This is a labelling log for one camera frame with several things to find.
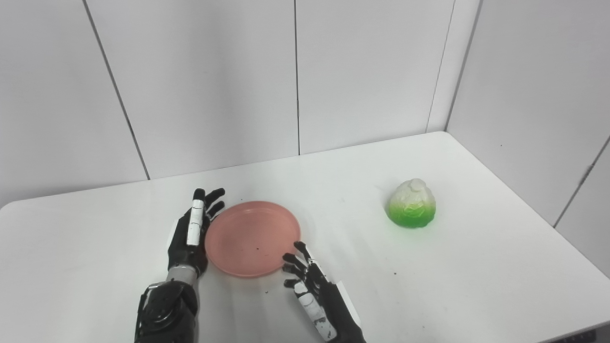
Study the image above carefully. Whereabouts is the pink round plate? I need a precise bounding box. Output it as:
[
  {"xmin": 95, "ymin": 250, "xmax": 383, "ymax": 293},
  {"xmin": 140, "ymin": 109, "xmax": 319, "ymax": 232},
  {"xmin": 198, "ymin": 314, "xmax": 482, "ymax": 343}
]
[{"xmin": 204, "ymin": 201, "xmax": 302, "ymax": 278}]

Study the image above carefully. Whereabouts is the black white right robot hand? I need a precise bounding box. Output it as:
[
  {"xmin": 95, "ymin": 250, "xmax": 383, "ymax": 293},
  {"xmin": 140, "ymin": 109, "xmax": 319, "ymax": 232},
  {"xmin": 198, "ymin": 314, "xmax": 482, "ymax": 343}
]
[{"xmin": 282, "ymin": 241, "xmax": 366, "ymax": 343}]

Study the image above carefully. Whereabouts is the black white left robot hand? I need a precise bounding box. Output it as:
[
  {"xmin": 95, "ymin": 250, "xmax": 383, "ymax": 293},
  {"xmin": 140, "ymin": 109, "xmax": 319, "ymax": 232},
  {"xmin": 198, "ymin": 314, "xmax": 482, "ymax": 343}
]
[{"xmin": 167, "ymin": 188, "xmax": 226, "ymax": 278}]

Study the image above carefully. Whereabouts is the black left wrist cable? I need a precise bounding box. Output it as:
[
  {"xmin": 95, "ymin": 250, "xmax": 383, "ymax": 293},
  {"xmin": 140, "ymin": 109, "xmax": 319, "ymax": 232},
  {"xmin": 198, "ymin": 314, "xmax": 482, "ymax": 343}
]
[{"xmin": 134, "ymin": 284, "xmax": 153, "ymax": 343}]

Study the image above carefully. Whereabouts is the green white toy cabbage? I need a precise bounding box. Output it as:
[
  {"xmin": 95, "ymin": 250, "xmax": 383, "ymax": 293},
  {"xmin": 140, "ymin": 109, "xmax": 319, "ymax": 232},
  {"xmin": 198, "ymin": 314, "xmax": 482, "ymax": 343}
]
[{"xmin": 385, "ymin": 179, "xmax": 437, "ymax": 229}]

